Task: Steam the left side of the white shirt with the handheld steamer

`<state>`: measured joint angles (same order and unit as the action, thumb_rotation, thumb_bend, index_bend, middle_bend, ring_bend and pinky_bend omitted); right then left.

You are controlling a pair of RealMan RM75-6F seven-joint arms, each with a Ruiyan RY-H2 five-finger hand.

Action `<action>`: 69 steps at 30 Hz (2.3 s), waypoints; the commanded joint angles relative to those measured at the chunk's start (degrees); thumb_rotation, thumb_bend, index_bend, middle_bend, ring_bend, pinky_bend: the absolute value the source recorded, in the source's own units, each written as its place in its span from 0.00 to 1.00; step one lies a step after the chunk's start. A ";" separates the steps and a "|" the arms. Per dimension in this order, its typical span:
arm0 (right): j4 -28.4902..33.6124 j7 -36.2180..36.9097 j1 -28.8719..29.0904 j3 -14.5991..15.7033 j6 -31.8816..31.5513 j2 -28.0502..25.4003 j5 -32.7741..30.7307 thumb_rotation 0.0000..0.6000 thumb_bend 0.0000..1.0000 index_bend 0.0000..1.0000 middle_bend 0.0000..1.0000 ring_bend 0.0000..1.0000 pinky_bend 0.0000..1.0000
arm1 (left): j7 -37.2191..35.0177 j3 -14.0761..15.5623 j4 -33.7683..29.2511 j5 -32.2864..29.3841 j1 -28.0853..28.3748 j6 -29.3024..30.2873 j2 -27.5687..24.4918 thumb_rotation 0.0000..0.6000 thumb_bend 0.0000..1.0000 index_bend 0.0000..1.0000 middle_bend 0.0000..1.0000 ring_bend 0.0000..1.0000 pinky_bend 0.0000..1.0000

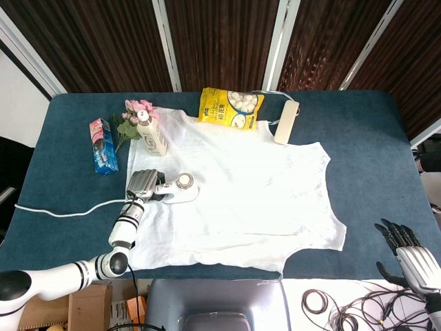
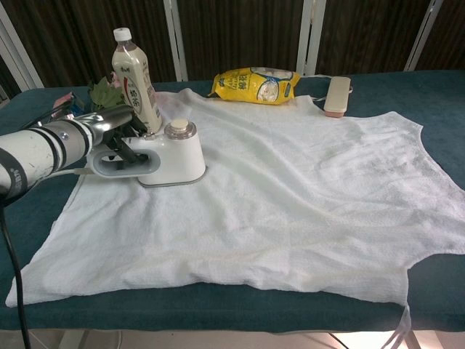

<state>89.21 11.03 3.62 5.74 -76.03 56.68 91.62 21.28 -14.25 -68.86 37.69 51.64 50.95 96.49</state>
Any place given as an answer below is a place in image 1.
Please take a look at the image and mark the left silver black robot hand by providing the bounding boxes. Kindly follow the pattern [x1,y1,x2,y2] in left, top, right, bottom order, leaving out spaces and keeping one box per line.
[125,168,167,203]

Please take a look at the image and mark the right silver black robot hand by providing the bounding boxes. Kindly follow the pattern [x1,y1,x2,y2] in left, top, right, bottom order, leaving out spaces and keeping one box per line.
[374,218,441,297]

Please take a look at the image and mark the white handheld steam iron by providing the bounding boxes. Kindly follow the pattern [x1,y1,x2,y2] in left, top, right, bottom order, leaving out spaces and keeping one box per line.
[151,172,200,205]

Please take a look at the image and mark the white power cord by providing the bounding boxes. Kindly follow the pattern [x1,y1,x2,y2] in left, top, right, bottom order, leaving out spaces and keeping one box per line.
[14,198,129,219]

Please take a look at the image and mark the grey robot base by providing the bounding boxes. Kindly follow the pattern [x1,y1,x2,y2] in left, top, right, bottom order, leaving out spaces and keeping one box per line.
[143,278,292,331]

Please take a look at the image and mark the white sleeveless shirt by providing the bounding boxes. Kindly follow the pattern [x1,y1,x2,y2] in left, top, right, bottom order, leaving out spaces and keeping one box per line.
[126,106,347,274]

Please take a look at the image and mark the blue pink cookie box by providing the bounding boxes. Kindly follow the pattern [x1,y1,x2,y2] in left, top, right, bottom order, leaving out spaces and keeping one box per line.
[88,117,120,177]

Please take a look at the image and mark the pink artificial flower bouquet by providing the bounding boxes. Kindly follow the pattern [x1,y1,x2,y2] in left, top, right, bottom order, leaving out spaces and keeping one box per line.
[112,99,158,152]

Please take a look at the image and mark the black device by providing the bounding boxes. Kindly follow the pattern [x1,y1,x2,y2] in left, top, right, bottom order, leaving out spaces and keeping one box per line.
[411,137,441,175]

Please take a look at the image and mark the dark teal table cover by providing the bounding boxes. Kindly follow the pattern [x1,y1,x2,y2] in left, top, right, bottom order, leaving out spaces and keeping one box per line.
[0,90,438,281]

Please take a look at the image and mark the yellow marshmallow bag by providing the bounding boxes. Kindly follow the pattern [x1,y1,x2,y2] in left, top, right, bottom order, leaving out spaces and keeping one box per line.
[197,87,265,132]

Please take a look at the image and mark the orange packet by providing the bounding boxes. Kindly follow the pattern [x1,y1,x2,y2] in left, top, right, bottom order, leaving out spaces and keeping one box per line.
[125,295,147,321]

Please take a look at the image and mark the brown cardboard box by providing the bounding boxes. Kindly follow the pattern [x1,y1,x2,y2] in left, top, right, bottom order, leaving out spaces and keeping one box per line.
[17,283,114,331]

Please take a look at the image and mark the brown folding screen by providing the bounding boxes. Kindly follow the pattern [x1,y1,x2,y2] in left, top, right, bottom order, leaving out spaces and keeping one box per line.
[0,0,441,142]

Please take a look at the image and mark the tangled black cables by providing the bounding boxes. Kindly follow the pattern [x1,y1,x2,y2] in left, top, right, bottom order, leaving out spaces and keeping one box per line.
[327,281,431,331]

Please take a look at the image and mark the coiled black cable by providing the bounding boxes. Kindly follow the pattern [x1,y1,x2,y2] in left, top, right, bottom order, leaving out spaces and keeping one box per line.
[301,288,330,315]

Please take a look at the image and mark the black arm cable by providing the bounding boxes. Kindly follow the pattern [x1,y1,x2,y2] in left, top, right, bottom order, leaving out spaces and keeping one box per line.
[125,263,166,331]

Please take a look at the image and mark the thin white strap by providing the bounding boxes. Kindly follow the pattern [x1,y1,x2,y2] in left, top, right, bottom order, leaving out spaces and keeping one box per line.
[250,89,301,126]

